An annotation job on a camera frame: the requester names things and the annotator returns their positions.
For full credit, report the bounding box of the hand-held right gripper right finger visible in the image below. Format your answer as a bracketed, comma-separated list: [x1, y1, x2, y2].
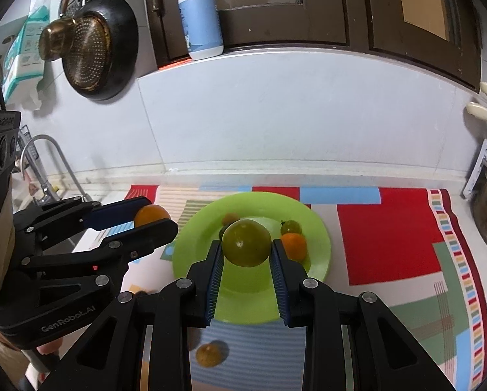
[269, 239, 458, 391]

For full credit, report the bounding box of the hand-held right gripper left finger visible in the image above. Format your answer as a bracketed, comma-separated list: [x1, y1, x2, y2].
[36, 239, 225, 391]

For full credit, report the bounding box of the dark wooden window frame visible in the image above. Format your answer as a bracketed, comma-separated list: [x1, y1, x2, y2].
[142, 0, 483, 92]

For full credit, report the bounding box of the thin gooseneck faucet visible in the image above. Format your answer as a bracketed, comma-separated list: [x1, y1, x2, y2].
[20, 135, 94, 203]

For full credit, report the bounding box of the white pump soap bottle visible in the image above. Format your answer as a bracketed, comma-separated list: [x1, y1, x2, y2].
[177, 0, 225, 61]

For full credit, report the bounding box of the green plate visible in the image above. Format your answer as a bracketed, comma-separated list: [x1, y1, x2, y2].
[172, 191, 332, 326]

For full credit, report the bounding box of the golden perforated colander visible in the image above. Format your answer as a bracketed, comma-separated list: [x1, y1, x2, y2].
[64, 14, 112, 90]

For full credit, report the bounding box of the teal paper pack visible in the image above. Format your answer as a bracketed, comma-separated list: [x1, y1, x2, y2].
[1, 4, 51, 105]

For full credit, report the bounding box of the black wire basket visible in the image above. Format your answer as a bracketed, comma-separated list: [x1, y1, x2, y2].
[17, 125, 37, 172]

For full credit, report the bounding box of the orange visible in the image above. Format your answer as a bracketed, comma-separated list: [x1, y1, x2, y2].
[134, 205, 171, 227]
[282, 233, 308, 262]

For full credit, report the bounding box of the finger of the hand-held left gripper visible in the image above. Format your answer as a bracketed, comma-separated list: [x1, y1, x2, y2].
[21, 219, 178, 278]
[13, 196, 152, 237]

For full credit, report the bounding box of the colourful patchwork tablecloth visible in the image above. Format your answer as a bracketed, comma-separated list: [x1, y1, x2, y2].
[70, 185, 487, 391]

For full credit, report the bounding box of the metal dish rack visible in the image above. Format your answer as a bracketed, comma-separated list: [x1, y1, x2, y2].
[461, 138, 487, 200]

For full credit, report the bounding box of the brass ladle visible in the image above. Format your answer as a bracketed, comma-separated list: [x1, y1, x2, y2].
[37, 16, 80, 63]

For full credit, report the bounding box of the person's left hand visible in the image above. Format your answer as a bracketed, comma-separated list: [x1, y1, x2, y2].
[34, 340, 62, 373]

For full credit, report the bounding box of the large chrome faucet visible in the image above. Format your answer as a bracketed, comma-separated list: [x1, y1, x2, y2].
[23, 159, 62, 209]

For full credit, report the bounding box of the black frying pan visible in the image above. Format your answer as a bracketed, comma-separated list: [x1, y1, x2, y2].
[60, 0, 139, 102]

